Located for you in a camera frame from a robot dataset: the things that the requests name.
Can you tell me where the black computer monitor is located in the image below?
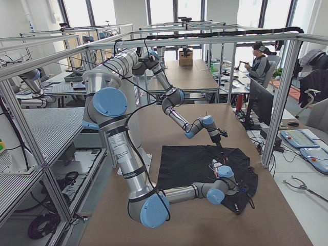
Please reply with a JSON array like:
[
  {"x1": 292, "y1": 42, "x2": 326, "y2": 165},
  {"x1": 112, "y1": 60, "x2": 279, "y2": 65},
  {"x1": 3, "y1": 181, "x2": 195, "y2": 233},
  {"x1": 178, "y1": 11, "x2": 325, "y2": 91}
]
[{"x1": 243, "y1": 80, "x2": 274, "y2": 130}]

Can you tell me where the grabber reacher tool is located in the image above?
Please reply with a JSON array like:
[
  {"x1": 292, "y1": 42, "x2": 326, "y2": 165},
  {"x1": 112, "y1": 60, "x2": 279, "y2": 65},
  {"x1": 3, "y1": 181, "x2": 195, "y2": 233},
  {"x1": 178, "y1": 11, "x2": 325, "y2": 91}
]
[{"x1": 282, "y1": 175, "x2": 327, "y2": 202}]

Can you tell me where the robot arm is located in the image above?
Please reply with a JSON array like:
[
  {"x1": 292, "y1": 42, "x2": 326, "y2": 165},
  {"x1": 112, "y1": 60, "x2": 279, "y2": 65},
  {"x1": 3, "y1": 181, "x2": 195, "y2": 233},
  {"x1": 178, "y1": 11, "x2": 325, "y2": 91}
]
[
  {"x1": 83, "y1": 67, "x2": 240, "y2": 228},
  {"x1": 102, "y1": 49, "x2": 227, "y2": 147}
]

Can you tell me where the blue teach pendant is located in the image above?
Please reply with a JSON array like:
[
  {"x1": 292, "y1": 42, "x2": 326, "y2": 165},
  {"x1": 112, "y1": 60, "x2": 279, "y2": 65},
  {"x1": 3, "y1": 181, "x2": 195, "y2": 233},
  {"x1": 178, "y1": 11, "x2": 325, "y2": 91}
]
[
  {"x1": 299, "y1": 148, "x2": 328, "y2": 174},
  {"x1": 280, "y1": 130, "x2": 319, "y2": 149}
]

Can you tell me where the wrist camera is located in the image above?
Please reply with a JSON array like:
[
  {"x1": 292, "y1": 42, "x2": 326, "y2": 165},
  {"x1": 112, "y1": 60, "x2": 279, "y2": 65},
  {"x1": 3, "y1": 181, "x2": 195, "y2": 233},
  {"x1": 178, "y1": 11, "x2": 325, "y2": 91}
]
[{"x1": 219, "y1": 130, "x2": 228, "y2": 137}]

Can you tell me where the black printed t-shirt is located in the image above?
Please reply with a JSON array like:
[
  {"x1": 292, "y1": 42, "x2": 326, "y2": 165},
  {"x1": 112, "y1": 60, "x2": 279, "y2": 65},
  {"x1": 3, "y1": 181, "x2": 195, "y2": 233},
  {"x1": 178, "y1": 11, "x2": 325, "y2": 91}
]
[{"x1": 157, "y1": 145, "x2": 258, "y2": 214}]

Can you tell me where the cardboard box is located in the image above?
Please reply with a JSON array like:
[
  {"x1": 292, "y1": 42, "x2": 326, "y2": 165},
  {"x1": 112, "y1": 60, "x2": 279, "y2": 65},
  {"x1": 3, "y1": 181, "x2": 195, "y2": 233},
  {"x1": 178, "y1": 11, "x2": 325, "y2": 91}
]
[{"x1": 179, "y1": 48, "x2": 193, "y2": 66}]

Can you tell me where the seated person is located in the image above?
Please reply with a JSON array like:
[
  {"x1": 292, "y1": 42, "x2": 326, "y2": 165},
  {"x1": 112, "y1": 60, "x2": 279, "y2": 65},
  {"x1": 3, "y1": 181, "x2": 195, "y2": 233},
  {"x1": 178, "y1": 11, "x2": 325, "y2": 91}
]
[{"x1": 241, "y1": 42, "x2": 270, "y2": 85}]

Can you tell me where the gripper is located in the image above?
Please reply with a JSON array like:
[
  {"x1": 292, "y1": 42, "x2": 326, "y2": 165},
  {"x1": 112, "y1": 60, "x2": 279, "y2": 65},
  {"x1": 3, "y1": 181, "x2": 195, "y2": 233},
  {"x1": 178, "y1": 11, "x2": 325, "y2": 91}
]
[
  {"x1": 235, "y1": 183, "x2": 248, "y2": 200},
  {"x1": 209, "y1": 128, "x2": 221, "y2": 144}
]

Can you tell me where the aluminium cage frame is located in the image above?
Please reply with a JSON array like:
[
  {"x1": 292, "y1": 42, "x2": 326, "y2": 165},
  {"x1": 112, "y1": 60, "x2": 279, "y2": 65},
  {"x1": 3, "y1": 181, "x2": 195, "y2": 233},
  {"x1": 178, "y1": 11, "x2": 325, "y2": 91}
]
[{"x1": 0, "y1": 23, "x2": 305, "y2": 223}]

